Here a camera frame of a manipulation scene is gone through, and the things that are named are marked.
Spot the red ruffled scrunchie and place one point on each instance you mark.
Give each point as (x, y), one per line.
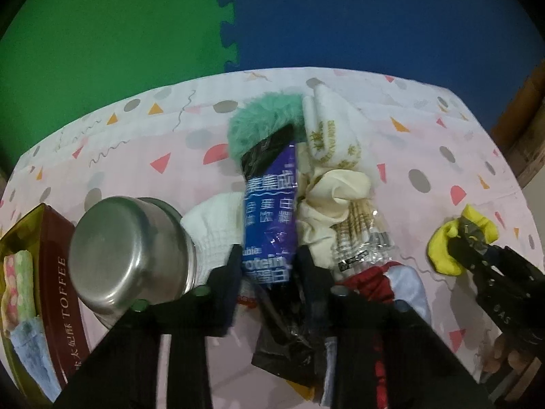
(366, 281)

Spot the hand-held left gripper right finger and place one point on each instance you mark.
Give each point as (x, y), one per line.
(315, 289)

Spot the white towel with gold print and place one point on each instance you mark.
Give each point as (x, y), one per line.
(332, 136)

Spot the clear packet of wooden sticks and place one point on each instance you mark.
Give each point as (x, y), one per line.
(362, 238)

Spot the pale blue white cloth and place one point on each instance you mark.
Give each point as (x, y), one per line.
(408, 289)

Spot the brown wooden cabinet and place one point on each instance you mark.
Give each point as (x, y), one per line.
(526, 128)

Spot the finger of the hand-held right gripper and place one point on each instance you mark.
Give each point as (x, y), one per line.
(494, 262)
(515, 311)

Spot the light blue towel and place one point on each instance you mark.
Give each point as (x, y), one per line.
(36, 353)

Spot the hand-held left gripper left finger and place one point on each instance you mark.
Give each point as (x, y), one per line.
(228, 289)

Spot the blue foam mat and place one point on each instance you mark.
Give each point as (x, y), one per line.
(362, 17)

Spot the white waffle cloth red trim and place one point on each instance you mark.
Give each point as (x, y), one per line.
(213, 226)

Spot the dark red tin box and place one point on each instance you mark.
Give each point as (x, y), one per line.
(64, 289)

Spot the blue and black snack packet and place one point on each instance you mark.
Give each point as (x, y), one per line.
(268, 213)

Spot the green foam mat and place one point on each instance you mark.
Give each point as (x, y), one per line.
(106, 30)

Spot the cream fabric scrunchie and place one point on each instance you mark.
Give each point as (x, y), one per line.
(332, 196)

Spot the person's right hand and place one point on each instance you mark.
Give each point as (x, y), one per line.
(504, 351)

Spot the yellow cloth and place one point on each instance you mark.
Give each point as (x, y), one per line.
(443, 251)

